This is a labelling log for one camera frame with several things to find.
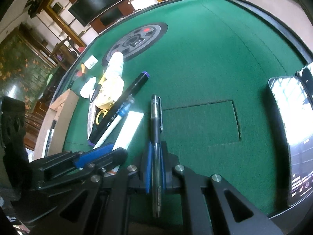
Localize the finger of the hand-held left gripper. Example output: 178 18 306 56
32 143 113 177
37 147 129 190

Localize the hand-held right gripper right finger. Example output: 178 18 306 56
159 141 284 235

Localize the large black smartphone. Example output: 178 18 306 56
267 75 313 207

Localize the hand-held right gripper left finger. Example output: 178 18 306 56
32 141 154 235

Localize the round table control panel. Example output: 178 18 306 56
101 22 169 66

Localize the white pen with blue section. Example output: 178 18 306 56
92 95 136 150

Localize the black marker with purple cap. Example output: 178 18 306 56
87 71 150 146

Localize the yellow packaged item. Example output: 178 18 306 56
95 75 125 125

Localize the black gel pen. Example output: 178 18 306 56
150 94 163 219

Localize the slim white tube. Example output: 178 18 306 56
104 111 145 177

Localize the small white bottle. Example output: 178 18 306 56
79 77 97 98

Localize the white pen with black cap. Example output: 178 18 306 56
44 120 57 157

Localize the cardboard box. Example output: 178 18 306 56
33 89 79 162

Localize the wall television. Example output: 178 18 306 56
68 0 129 27

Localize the black and yellow marker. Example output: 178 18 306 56
91 73 107 102

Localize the green landscape painting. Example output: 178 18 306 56
0 33 58 110

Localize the large white printed tube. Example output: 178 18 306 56
86 95 108 140

